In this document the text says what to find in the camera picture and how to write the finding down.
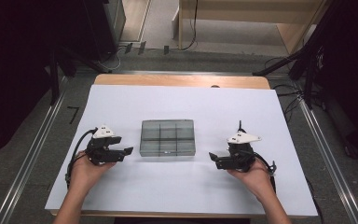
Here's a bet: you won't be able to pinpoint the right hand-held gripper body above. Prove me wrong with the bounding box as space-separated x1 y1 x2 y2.
227 132 262 173

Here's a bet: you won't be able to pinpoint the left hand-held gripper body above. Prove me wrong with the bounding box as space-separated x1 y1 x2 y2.
85 124 126 166

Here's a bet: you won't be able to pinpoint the clear plastic compartment box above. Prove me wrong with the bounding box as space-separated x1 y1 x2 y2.
139 119 197 158

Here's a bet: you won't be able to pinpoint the person's right hand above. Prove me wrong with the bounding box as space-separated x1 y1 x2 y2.
227 161 276 200

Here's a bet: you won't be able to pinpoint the person's left hand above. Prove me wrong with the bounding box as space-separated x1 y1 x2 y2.
69 151 116 192

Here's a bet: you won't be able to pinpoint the black stand legs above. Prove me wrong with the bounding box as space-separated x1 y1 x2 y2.
252 18 334 108
47 46 108 106

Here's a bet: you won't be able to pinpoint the light wooden table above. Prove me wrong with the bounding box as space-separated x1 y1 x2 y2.
49 74 320 218

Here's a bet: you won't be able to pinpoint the black cabinet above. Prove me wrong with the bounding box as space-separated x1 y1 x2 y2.
83 0 127 62

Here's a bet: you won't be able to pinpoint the black curtain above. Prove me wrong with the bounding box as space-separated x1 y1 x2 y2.
318 0 358 162
0 0 90 164

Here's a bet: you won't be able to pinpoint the light wooden bench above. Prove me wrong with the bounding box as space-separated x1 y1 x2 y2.
172 0 328 55

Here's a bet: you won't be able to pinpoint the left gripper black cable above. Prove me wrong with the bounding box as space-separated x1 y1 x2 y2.
65 128 99 189

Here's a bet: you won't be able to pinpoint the white floor cable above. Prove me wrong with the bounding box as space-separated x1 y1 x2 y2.
101 46 128 71

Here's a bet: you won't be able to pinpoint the bundle of black floor cables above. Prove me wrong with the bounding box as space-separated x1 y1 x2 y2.
264 55 324 123

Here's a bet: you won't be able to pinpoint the metal floor rail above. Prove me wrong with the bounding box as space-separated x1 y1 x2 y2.
0 76 69 224
293 92 358 224

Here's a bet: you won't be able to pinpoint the thin black hanging cable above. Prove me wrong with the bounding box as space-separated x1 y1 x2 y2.
180 0 200 51

